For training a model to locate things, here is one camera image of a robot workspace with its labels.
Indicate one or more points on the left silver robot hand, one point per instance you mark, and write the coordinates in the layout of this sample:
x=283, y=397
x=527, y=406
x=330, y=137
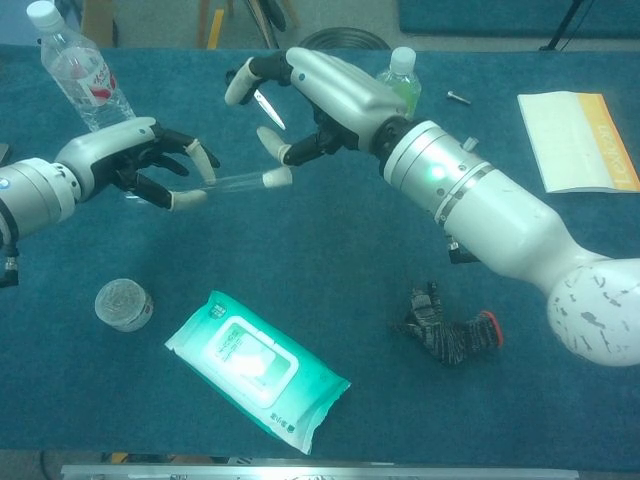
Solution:
x=100, y=150

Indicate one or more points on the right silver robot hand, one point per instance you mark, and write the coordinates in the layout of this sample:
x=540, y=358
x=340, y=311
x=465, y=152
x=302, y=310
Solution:
x=340, y=85

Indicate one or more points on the small white cap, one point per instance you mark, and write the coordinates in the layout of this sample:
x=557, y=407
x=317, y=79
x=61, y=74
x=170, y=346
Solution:
x=277, y=177

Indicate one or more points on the transparent glass test tube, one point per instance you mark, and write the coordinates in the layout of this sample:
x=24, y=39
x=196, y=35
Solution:
x=235, y=181

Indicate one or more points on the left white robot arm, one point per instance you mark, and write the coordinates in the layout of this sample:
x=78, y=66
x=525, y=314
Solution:
x=30, y=195

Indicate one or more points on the clear bottle with green label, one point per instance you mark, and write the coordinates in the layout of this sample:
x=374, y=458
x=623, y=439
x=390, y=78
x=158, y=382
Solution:
x=405, y=82

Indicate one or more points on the clear bottle with red label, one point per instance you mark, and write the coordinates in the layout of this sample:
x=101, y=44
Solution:
x=80, y=75

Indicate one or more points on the metal bolt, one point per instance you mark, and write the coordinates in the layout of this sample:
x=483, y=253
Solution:
x=459, y=97

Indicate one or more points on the cardboard box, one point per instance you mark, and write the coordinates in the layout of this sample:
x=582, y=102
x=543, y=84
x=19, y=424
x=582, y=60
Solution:
x=97, y=22

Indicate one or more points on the round clear jar of clips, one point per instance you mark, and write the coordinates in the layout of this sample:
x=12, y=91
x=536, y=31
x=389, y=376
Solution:
x=122, y=305

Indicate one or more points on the teal felt table cover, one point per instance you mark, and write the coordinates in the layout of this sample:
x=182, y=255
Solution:
x=300, y=240

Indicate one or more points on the teal covered table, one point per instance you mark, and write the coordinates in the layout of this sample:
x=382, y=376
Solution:
x=500, y=17

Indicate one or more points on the black tripod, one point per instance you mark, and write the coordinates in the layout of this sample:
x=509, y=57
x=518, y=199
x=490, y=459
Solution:
x=562, y=27

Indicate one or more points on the white paper sheet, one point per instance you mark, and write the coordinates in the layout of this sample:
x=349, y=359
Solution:
x=565, y=140

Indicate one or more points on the green wet wipes pack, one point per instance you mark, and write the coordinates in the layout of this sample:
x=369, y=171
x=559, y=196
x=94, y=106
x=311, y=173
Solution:
x=250, y=365

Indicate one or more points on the aluminium frame rail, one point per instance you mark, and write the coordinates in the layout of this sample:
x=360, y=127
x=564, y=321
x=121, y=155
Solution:
x=320, y=472

